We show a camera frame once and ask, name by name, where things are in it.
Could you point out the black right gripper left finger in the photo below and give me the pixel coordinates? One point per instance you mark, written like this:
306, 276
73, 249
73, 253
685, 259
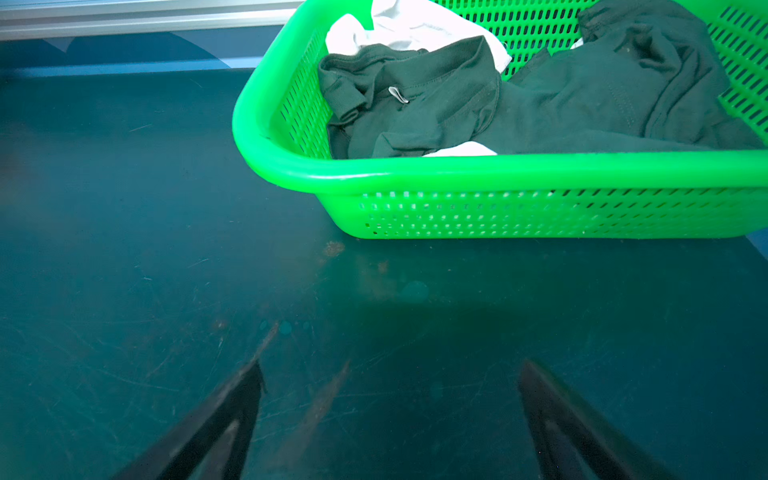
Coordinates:
216, 435

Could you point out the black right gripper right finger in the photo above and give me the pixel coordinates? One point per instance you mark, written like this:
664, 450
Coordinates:
572, 440

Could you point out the white t shirt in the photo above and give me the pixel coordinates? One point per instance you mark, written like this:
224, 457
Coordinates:
410, 25

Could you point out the dark green t shirt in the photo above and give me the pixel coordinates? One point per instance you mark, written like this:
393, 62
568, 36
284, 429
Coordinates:
646, 78

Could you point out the green plastic basket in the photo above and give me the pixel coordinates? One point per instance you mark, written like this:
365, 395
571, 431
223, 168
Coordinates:
279, 126

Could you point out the aluminium back frame rail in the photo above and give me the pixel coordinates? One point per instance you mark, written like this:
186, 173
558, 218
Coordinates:
27, 20

